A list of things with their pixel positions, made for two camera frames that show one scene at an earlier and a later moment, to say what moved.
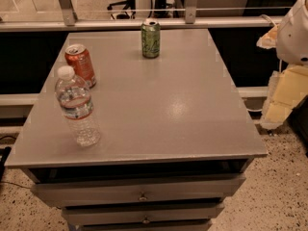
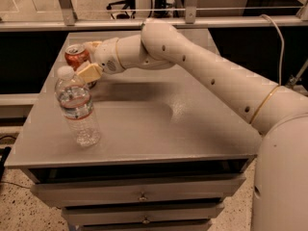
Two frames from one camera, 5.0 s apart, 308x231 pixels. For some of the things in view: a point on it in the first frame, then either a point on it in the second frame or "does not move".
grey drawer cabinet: (176, 141) does not move
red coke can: (78, 57) does not move
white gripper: (294, 38) to (106, 56)
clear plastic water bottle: (75, 98) does not move
